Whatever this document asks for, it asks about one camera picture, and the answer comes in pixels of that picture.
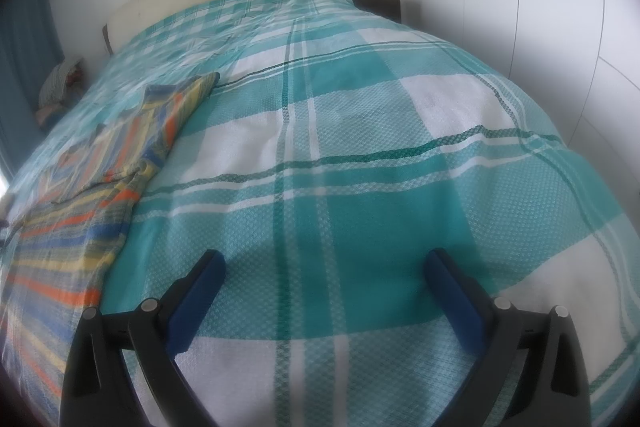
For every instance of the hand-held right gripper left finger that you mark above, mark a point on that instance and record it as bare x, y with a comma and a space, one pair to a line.
195, 302

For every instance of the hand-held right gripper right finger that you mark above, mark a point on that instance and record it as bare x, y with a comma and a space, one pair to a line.
457, 302

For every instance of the striped knit shirt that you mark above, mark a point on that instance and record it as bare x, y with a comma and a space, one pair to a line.
75, 217

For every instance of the pile of clothes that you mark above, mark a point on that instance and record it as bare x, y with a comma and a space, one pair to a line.
60, 87

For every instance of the teal checked bedspread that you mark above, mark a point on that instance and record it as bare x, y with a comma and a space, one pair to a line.
350, 157

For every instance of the teal curtain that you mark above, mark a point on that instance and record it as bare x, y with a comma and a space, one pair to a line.
25, 57

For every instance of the white wardrobe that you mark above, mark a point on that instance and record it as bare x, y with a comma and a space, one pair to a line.
525, 7

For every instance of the dark nightstand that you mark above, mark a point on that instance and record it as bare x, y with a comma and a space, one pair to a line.
377, 6

